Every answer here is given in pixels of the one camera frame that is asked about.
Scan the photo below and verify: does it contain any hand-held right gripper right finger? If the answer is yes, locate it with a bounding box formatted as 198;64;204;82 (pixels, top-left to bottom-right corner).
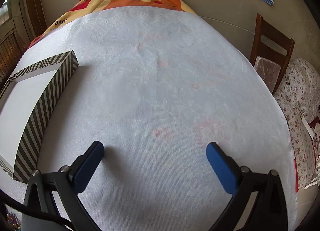
205;142;290;231

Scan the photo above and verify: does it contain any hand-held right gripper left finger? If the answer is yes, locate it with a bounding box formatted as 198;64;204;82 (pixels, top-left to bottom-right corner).
23;141;104;231

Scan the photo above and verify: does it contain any striped cardboard box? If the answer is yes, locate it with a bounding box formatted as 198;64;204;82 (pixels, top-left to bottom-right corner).
0;50;80;184

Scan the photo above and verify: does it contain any white embossed tablecloth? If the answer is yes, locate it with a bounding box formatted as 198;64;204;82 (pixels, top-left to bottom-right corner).
0;6;299;231

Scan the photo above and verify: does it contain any red and white cushion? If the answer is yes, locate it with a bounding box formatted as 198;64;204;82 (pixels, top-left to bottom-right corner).
309;117;320;136

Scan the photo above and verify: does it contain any plastic wrapped seat cushion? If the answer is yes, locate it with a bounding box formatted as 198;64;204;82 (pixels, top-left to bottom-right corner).
254;56;282;89

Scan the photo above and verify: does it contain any floral bedding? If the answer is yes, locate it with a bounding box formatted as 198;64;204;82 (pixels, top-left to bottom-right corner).
274;58;320;189

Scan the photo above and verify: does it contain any brown wooden chair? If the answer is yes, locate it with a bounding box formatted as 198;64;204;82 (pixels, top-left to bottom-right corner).
249;13;295;95

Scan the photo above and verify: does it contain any wooden slatted door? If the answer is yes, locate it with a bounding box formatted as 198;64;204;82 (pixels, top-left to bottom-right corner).
0;0;48;89

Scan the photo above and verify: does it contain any black cable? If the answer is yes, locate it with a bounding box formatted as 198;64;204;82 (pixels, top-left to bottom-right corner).
0;188;73;231

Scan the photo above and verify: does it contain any colourful bead bracelet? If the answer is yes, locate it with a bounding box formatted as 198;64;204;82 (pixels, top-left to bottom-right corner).
6;212;22;231

